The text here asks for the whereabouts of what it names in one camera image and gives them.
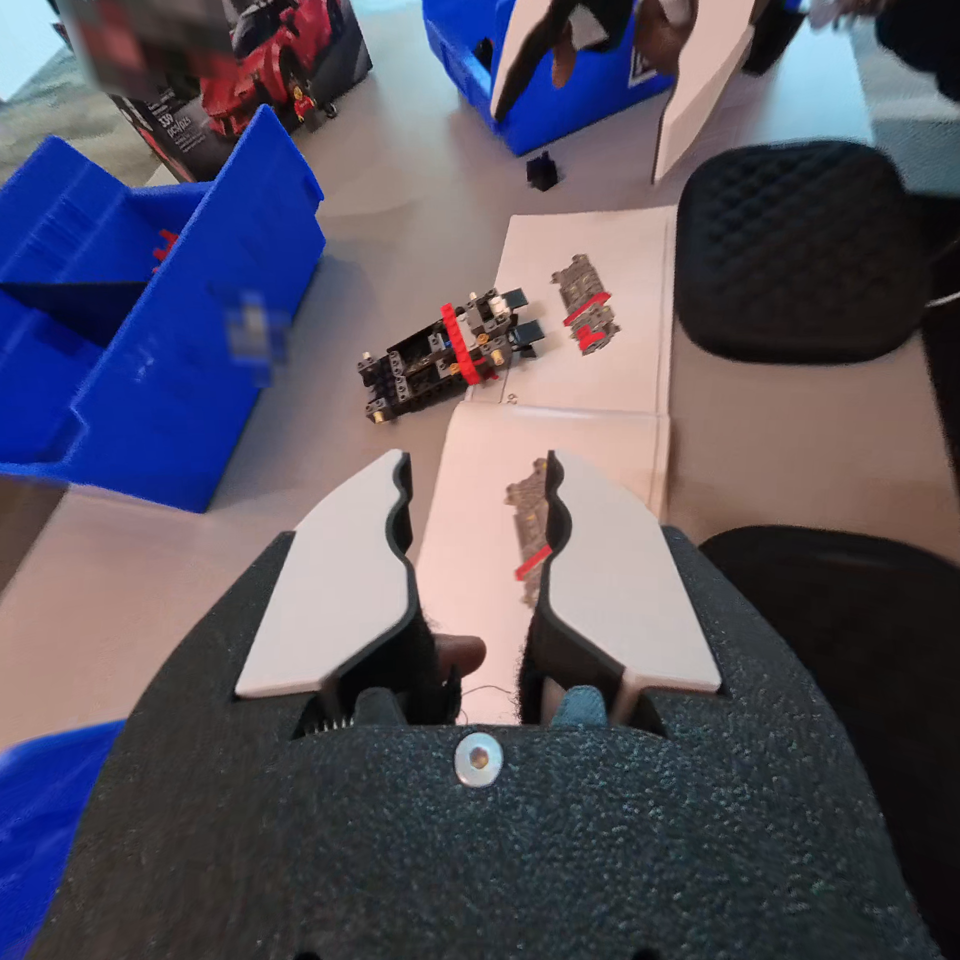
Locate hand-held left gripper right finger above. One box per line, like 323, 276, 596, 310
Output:
534, 448, 724, 721

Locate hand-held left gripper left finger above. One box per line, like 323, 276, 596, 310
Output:
234, 448, 421, 700

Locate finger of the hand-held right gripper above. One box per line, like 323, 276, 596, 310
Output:
489, 0, 558, 123
652, 0, 757, 186

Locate lego car chassis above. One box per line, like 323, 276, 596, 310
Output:
357, 283, 545, 427

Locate person's right forearm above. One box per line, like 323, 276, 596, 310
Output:
873, 0, 960, 99

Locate black lego set box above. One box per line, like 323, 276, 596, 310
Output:
105, 0, 374, 185

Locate person's left hand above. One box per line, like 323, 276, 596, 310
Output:
435, 633, 488, 677

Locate blue bin with label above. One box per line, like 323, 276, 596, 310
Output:
422, 0, 676, 157

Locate white instruction booklet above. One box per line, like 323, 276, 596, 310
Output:
414, 204, 678, 727

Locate black quilted cushion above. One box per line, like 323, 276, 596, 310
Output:
675, 140, 927, 366

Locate blue bin with black divider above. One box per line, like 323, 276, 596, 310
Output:
0, 105, 327, 515

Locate person's black clothing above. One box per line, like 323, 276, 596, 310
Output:
699, 525, 960, 960

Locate blue bin holding red bricks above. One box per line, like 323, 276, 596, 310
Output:
0, 718, 127, 960

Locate black bin divider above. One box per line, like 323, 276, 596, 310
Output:
0, 281, 149, 348

